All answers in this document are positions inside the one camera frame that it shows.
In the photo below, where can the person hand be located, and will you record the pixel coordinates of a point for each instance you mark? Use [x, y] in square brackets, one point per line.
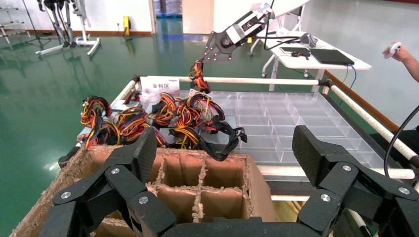
[405, 55]

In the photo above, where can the white handheld controller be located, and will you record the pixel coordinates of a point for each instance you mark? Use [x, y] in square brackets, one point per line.
[392, 48]

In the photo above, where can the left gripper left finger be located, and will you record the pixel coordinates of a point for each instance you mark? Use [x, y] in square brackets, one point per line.
[108, 196]

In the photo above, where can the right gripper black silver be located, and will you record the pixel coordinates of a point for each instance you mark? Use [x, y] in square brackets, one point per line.
[239, 32]

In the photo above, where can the black closed laptop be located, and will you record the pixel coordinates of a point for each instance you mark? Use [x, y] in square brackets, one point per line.
[330, 56]

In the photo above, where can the white wheeled stand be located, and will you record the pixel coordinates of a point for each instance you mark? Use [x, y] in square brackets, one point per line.
[82, 40]

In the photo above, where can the pink cardboard box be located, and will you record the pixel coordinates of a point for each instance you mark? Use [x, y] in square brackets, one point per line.
[258, 196]

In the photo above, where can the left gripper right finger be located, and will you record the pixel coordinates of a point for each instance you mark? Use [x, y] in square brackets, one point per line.
[343, 189]

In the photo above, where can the person forearm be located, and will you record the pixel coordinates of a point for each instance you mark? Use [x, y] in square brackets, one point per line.
[415, 68]

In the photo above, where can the clear plastic compartment tray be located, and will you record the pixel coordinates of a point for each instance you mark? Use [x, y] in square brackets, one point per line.
[288, 124]

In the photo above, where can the white sign with black characters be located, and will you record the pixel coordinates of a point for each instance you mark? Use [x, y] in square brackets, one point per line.
[160, 85]

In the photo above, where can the black rail corner joint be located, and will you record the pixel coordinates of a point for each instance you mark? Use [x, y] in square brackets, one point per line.
[136, 79]
[325, 85]

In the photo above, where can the brown cardboard divider grid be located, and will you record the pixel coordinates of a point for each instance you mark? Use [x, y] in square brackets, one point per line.
[196, 186]

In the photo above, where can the white cart lower bar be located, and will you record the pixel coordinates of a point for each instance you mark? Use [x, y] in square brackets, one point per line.
[291, 198]

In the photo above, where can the grey round device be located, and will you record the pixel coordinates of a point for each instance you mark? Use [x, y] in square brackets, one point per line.
[309, 40]

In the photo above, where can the white table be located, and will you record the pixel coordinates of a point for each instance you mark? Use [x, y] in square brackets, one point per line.
[294, 62]

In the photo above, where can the yellow post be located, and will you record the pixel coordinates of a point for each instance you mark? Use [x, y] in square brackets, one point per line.
[126, 26]

